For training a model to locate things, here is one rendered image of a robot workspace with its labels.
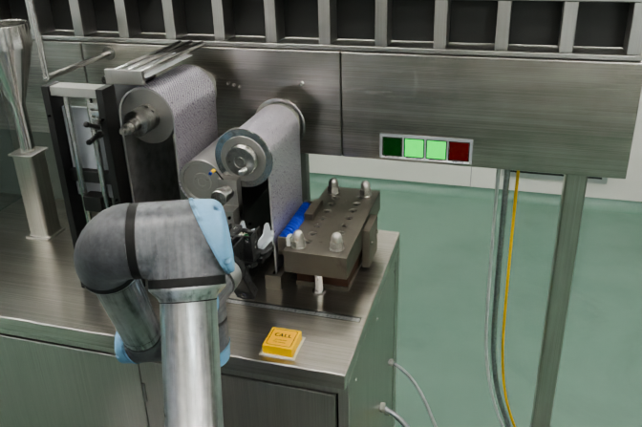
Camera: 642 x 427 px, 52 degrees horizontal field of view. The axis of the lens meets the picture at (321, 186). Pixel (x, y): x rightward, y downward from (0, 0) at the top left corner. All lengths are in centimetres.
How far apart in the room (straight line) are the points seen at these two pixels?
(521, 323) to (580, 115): 162
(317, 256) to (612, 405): 162
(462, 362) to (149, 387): 158
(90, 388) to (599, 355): 211
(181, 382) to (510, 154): 111
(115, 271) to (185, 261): 11
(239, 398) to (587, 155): 105
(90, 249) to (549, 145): 119
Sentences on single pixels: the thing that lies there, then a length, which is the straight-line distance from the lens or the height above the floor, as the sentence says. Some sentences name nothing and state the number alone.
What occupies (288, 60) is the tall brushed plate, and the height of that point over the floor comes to 141.
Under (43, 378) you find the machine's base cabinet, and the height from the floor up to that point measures 70.
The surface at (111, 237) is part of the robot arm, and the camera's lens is 99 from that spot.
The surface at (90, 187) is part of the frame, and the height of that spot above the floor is 118.
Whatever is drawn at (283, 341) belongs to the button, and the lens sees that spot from 149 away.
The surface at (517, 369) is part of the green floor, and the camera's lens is 295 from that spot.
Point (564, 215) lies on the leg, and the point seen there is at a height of 95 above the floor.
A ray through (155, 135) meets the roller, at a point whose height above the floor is 129.
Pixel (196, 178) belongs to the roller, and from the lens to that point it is 166.
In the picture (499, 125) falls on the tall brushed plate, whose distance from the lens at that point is 177.
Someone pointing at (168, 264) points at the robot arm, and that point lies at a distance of 98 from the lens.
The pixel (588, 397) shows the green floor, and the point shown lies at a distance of 289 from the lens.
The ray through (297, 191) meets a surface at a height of 108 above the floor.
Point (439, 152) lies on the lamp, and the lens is 180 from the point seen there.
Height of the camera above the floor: 182
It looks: 24 degrees down
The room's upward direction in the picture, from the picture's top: 2 degrees counter-clockwise
